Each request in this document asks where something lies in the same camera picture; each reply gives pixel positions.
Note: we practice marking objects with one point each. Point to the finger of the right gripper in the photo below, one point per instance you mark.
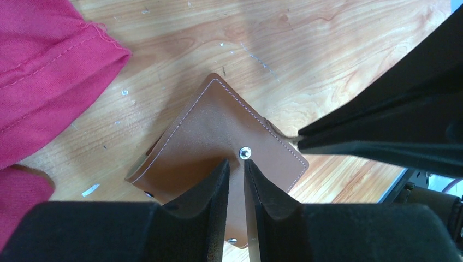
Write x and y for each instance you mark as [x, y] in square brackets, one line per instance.
[435, 56]
[437, 159]

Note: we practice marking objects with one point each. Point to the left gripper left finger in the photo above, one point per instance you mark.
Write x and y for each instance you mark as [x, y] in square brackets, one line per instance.
[189, 228]

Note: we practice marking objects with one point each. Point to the brown leather card holder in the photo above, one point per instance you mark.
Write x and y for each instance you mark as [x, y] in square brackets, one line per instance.
[217, 124]

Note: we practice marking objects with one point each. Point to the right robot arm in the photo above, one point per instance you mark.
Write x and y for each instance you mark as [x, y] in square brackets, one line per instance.
[411, 116]

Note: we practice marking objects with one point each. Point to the magenta cloth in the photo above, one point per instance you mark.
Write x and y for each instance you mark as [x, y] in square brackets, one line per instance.
[54, 66]

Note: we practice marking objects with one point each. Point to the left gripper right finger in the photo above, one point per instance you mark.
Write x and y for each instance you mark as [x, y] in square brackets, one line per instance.
[280, 228]

